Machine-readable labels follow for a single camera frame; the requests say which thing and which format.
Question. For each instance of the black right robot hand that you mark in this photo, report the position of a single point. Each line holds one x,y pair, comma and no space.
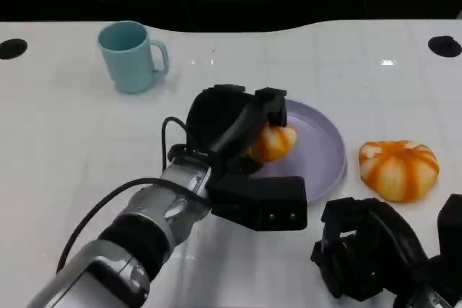
371,246

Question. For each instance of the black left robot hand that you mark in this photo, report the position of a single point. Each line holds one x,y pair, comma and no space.
216,120

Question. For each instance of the orange white toy bread roll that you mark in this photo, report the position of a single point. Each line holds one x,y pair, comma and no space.
397,171
276,142

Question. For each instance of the lilac plate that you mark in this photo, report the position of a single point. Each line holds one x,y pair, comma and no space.
317,156

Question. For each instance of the pale green mug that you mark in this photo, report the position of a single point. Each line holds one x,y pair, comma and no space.
124,62

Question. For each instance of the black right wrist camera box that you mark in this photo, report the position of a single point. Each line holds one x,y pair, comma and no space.
451,225

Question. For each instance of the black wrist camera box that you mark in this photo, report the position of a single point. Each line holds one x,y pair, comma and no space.
263,200
451,225

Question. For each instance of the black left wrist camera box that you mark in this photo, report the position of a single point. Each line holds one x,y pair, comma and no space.
263,200

